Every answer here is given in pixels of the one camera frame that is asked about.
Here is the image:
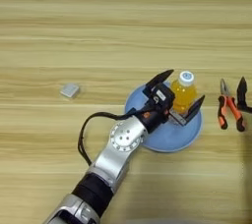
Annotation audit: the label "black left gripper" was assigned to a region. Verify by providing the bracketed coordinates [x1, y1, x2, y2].
[137, 69, 207, 135]

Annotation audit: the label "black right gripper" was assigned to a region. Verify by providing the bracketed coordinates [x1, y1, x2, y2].
[236, 76, 252, 115]

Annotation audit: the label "orange juice bottle white cap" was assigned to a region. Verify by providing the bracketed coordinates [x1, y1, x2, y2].
[170, 70, 199, 115]

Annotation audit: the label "light blue round plate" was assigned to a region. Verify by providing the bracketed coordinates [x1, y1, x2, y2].
[124, 82, 204, 153]

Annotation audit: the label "small grey square block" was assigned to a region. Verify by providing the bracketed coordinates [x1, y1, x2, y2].
[59, 83, 81, 99]

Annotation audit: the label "orange black handled pliers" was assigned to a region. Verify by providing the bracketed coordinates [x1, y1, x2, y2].
[217, 78, 246, 133]

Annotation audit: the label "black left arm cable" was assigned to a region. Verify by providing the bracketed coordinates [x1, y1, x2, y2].
[77, 111, 142, 167]

